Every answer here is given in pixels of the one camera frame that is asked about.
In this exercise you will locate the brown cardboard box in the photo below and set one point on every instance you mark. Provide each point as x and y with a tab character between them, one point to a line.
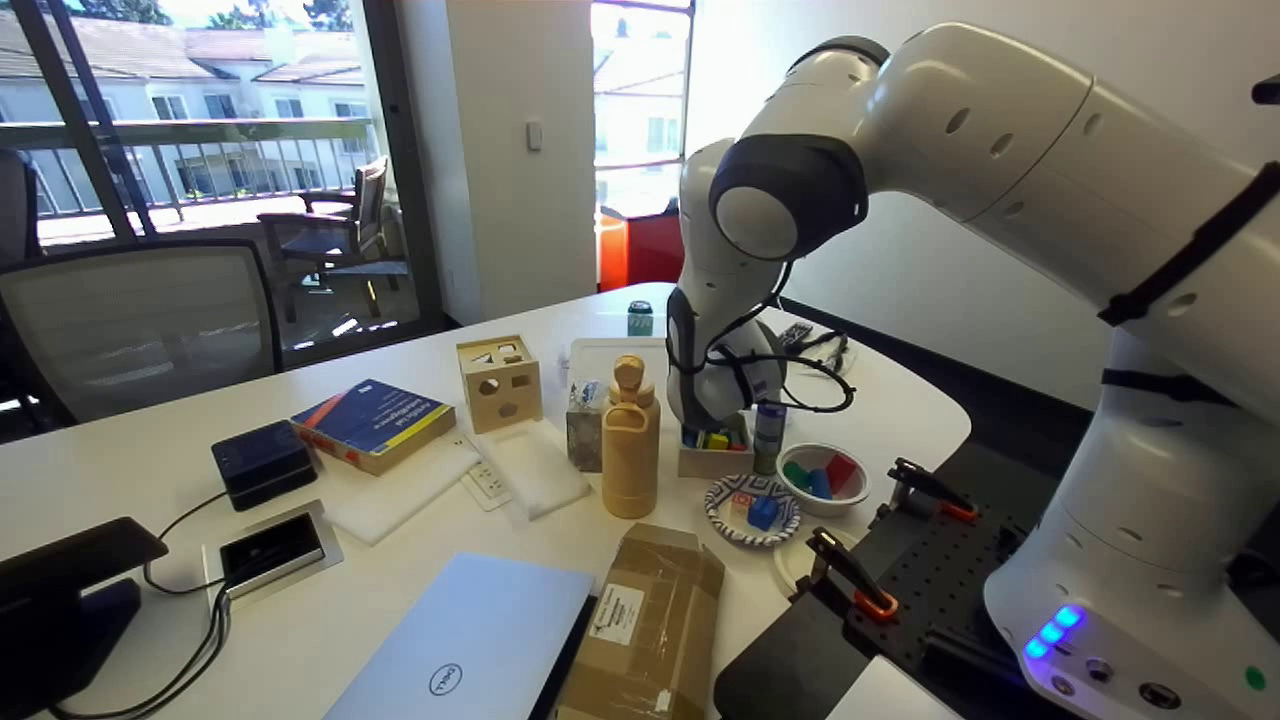
653	628

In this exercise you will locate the black power box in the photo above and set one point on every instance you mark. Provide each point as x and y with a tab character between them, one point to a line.
260	464

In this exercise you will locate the blue block in bowl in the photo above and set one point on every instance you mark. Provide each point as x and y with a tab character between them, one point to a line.
816	484

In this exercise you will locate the orange black clamp right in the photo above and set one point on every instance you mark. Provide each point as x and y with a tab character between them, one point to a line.
916	481

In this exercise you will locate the green block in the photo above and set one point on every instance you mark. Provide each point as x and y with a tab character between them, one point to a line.
797	475

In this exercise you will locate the black phone on pad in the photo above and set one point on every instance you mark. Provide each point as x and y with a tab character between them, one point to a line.
278	548

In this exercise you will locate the silver Dell laptop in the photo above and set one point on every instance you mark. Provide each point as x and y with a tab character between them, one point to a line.
478	646

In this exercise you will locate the clear plastic box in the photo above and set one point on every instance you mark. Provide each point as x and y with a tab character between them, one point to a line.
718	450

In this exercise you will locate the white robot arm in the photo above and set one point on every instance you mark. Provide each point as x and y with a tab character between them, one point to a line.
1118	600

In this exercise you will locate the wooden shape sorter box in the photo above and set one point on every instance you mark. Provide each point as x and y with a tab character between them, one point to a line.
502	382

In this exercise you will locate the orange black clamp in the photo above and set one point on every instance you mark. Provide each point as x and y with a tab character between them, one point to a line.
842	577
916	481

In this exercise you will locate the blue book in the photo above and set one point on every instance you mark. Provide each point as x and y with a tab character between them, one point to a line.
373	426

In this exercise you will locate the small printed bottle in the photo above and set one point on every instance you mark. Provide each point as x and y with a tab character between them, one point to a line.
766	437

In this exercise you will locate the black office chair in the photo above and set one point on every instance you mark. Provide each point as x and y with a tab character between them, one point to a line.
118	328

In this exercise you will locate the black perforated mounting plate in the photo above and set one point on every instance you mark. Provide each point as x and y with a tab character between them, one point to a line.
936	571

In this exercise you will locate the blue block on plate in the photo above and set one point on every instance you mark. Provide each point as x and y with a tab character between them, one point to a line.
761	510

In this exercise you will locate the red block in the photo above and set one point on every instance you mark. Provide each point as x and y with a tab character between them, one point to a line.
842	471

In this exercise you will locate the tan wooden bottle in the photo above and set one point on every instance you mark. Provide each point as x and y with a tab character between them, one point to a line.
628	442

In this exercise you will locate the orange black clamp left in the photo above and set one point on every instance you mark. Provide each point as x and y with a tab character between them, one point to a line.
842	577

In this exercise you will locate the white paper bowl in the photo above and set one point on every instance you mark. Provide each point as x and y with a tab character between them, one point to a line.
816	458

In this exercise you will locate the black monitor stand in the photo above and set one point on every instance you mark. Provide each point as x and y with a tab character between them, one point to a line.
60	610

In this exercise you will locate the white paper sheet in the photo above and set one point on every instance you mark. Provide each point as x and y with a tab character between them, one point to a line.
376	507

